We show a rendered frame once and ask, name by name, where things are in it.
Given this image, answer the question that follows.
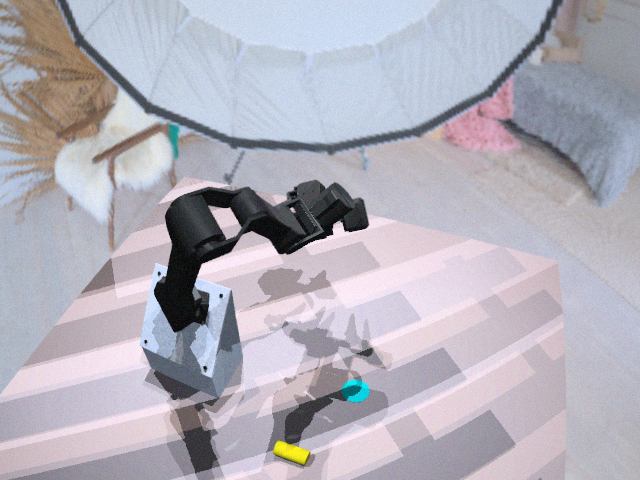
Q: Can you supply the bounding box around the yellow cylinder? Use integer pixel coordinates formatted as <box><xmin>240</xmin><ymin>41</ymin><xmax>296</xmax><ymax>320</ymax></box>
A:
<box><xmin>273</xmin><ymin>440</ymin><xmax>310</xmax><ymax>465</ymax></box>

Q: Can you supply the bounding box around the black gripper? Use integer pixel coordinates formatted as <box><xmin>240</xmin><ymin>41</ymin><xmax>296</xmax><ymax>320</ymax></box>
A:
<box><xmin>317</xmin><ymin>197</ymin><xmax>370</xmax><ymax>240</ymax></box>

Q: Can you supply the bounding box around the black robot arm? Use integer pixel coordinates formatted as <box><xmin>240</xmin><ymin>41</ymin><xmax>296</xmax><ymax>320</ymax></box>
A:
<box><xmin>153</xmin><ymin>180</ymin><xmax>355</xmax><ymax>333</ymax></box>

